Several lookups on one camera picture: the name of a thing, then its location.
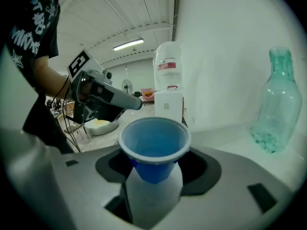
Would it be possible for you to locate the ceiling tube light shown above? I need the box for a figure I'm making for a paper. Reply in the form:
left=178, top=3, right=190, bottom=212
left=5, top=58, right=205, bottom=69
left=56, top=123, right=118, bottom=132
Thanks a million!
left=112, top=38, right=145, bottom=52

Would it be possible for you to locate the person's black star-print t-shirt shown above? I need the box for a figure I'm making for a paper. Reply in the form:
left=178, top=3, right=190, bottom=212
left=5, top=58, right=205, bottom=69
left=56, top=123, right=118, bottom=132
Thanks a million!
left=0, top=0, right=75, bottom=153

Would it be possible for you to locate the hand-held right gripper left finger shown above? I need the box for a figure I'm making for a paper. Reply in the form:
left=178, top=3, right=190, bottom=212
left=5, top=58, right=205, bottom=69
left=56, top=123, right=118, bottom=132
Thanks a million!
left=50, top=145, right=145, bottom=230

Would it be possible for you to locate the black standing fan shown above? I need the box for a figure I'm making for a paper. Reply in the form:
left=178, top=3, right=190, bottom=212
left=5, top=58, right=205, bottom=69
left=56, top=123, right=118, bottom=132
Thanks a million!
left=120, top=79, right=134, bottom=94

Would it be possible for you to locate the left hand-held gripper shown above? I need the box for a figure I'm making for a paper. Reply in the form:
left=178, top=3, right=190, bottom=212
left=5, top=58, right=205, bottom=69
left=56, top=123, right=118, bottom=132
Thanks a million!
left=66, top=48, right=143, bottom=126

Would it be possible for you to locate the blue plastic cup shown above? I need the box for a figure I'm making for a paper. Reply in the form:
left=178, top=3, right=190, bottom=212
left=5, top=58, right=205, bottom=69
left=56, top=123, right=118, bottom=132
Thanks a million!
left=118, top=116, right=193, bottom=185

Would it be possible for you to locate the pink armchair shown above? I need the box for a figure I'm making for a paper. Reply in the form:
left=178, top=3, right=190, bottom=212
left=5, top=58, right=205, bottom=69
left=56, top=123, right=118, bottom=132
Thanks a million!
left=140, top=88, right=155, bottom=103

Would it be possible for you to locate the person's left hand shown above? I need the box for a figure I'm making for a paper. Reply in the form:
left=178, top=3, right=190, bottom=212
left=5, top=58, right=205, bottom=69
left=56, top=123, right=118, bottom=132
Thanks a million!
left=80, top=81, right=94, bottom=102

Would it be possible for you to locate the green glass jar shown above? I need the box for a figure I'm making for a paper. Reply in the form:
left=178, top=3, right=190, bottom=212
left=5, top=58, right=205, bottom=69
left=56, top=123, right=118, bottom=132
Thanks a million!
left=249, top=46, right=303, bottom=154

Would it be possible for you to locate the person's left forearm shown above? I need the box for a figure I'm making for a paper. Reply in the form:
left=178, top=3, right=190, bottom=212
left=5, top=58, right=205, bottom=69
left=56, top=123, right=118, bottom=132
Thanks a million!
left=33, top=55, right=73, bottom=101

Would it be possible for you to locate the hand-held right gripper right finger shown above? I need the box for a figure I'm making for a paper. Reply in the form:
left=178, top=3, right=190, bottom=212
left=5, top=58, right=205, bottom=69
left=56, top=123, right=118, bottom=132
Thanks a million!
left=155, top=145, right=297, bottom=230

